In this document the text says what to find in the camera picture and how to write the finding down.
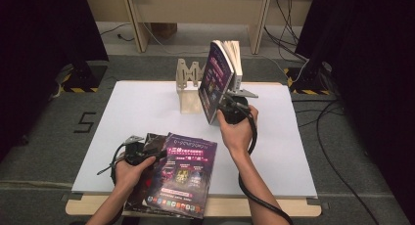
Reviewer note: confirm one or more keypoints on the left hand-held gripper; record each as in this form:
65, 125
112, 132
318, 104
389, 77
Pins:
138, 153

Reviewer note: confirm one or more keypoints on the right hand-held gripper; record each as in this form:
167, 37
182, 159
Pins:
235, 109

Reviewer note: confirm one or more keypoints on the dark brown glossy magazine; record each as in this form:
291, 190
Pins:
153, 142

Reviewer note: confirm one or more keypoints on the purple magazine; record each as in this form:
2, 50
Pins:
186, 176
215, 81

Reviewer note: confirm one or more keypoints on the beige expandable book stand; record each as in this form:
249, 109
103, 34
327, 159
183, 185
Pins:
189, 101

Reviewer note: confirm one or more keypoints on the person's left hand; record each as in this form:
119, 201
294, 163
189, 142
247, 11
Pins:
130, 177

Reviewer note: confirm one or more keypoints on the person's right hand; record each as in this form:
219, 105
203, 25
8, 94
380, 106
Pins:
238, 137

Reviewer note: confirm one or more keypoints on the white table cover sheet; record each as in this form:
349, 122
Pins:
130, 104

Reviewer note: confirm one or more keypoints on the black hazard striped stand base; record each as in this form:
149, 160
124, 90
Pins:
83, 76
310, 78

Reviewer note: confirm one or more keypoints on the grey floor tape piece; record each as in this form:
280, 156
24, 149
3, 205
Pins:
70, 196
318, 202

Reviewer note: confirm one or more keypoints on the beige wooden desk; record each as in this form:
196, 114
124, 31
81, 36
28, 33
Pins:
195, 6

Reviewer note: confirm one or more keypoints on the black curtain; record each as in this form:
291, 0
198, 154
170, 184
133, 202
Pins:
39, 55
375, 71

